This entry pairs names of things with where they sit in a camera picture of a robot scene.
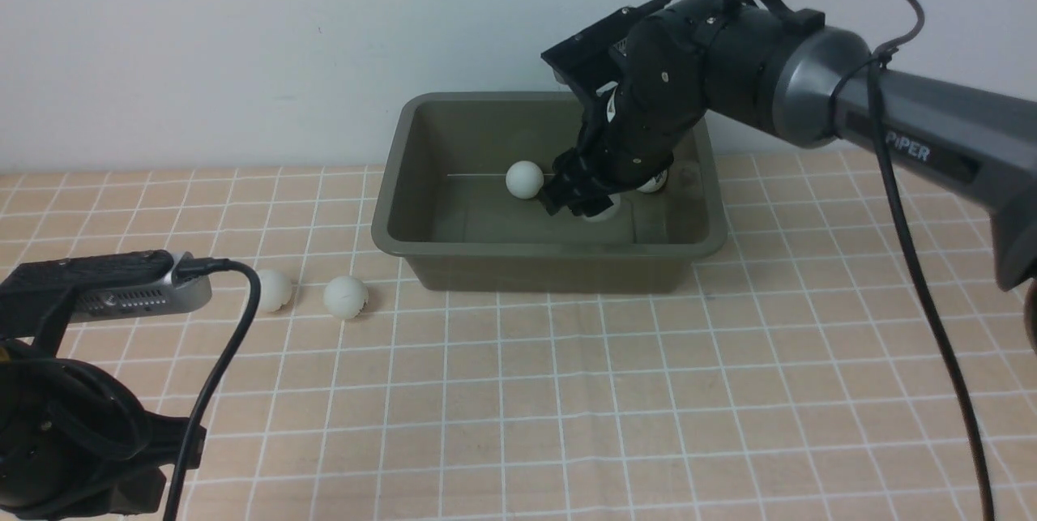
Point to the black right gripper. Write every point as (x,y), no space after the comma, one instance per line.
(630,137)

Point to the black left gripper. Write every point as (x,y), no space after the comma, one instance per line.
(76,442)

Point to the white ball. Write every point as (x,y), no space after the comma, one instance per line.
(345,297)
(524,179)
(275,290)
(655,184)
(608,213)

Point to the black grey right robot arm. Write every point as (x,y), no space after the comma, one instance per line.
(806,84)

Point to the olive green plastic bin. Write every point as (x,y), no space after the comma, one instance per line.
(444,208)

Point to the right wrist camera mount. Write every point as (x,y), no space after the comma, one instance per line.
(595,57)

